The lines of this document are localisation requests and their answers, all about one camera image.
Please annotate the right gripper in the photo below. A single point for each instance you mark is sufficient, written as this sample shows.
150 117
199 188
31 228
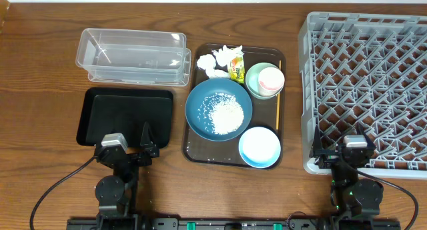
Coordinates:
317 151

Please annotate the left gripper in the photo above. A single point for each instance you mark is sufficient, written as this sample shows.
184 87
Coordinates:
132 154

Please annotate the dark blue plate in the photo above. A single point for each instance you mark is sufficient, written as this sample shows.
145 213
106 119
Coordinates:
210 87

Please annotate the pile of rice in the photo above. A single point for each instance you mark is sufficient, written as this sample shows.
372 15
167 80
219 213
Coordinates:
220 113

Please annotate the white light-blue small bowl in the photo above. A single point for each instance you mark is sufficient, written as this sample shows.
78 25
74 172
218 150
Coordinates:
259 147

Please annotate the pink cup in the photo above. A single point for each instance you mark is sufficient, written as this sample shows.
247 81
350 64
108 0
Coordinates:
270 81

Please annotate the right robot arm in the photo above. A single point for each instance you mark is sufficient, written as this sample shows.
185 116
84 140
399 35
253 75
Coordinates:
357 200

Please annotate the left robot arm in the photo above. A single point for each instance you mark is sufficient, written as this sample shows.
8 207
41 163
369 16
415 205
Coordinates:
117 193

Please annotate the black waste tray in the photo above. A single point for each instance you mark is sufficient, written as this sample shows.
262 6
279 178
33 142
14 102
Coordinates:
114 110

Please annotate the grey dishwasher rack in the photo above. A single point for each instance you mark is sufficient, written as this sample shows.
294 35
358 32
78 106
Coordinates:
366 70

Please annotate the wooden chopstick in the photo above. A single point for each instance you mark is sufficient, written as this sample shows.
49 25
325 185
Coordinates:
278 103

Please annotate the clear plastic bin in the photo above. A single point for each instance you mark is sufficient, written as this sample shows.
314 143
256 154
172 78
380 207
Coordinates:
134 57

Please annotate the dark brown serving tray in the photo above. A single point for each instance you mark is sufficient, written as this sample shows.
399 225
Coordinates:
200 150

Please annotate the crumpled white tissue left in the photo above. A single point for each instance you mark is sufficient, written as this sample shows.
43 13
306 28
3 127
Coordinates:
208 64

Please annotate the crumpled white tissue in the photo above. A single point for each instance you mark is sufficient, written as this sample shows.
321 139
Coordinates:
225 55
208 64

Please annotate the crumpled white tissue top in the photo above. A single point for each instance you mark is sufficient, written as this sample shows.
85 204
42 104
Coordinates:
225 55

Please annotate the yellow green snack wrapper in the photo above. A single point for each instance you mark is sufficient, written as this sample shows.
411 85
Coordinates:
236 69

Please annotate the green bowl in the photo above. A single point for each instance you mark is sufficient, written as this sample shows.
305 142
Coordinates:
251 79

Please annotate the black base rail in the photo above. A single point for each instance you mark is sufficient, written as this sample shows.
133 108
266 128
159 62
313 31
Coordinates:
292 224

